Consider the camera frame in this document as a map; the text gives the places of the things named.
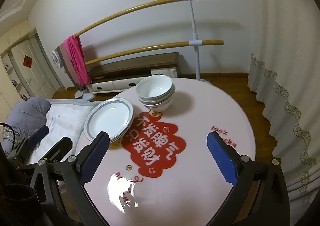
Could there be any upper wooden ballet bar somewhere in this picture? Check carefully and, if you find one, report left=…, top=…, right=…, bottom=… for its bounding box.
left=75, top=0, right=193, bottom=37

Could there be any shallow white bowl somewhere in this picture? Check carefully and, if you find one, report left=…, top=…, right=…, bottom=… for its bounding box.
left=136, top=84, right=174, bottom=100

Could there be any grey pillow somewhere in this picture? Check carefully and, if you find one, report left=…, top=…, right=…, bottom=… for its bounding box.
left=2, top=96, right=51, bottom=156

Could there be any white round fan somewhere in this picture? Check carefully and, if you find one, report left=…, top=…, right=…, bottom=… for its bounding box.
left=51, top=51, right=62, bottom=69

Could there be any wooden ballet bar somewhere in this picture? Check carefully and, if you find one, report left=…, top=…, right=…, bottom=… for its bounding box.
left=85, top=40, right=224, bottom=66
left=75, top=0, right=193, bottom=37

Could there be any large white bowl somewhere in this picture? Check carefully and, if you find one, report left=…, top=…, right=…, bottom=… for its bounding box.
left=138, top=86, right=176, bottom=112

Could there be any pink hanging cloth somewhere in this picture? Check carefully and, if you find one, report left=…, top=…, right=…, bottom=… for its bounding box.
left=56, top=35, right=92, bottom=89

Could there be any white bar stand post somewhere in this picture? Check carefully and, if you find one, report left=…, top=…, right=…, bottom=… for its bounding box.
left=182, top=0, right=210, bottom=84

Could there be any white quilted bed cover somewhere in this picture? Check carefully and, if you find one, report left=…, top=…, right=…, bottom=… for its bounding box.
left=27, top=99, right=101, bottom=164

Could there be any brown low bench cabinet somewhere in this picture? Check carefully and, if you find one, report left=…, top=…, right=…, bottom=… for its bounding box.
left=88, top=52, right=180, bottom=94

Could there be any grey rimmed white plate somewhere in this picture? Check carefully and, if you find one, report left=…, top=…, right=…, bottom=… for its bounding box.
left=84, top=97, right=134, bottom=143

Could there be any small white bowl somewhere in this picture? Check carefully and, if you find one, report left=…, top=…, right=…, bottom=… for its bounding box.
left=136, top=75, right=172, bottom=98

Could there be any white closet door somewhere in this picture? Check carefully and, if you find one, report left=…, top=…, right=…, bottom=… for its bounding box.
left=11, top=40, right=56, bottom=99

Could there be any white lace curtain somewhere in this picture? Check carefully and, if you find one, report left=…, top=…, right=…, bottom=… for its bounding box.
left=248, top=0, right=319, bottom=224

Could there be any lower wooden ballet bar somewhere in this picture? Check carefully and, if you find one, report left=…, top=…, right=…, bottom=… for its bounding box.
left=85, top=40, right=224, bottom=66

